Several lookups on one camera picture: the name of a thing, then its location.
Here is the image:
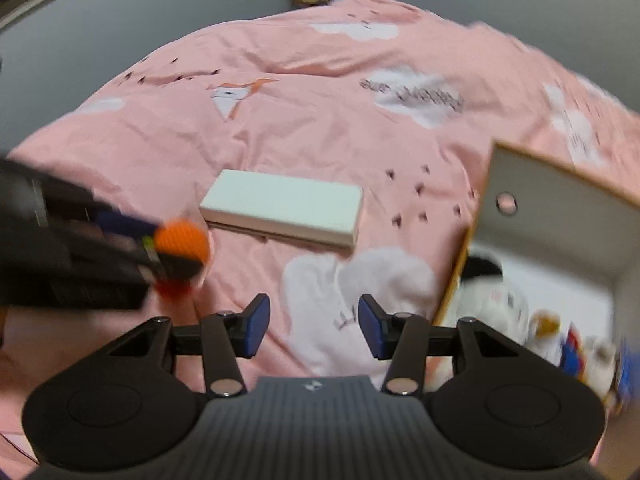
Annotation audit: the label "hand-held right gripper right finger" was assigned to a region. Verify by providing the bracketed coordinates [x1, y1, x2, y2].
[358, 294, 526, 396]

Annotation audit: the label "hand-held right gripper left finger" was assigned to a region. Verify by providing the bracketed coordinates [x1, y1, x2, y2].
[107, 294, 272, 399]

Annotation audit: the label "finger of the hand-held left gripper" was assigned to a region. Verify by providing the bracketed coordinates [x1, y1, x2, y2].
[50, 237, 168, 311]
[65, 185, 162, 242]

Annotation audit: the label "orange knitted toy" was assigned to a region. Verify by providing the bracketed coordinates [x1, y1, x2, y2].
[150, 217, 212, 302]

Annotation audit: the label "white dog plush black ears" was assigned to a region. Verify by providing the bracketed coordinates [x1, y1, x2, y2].
[457, 255, 531, 347]

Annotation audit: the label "orange box white inside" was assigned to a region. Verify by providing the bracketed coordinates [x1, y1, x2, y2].
[432, 141, 640, 416]

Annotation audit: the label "white flat box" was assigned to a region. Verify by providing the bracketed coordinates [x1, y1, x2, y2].
[199, 169, 365, 250]

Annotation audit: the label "pink cloud printed blanket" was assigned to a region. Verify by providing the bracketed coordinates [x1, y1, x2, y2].
[0, 0, 640, 461]

